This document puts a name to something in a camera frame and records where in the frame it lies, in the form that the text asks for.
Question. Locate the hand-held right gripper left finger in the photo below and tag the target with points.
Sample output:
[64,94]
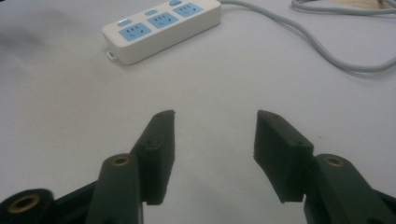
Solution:
[155,155]

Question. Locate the white and blue power strip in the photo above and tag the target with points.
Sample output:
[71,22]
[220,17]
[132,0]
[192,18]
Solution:
[162,29]

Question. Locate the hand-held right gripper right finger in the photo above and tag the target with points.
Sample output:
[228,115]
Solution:
[286,155]

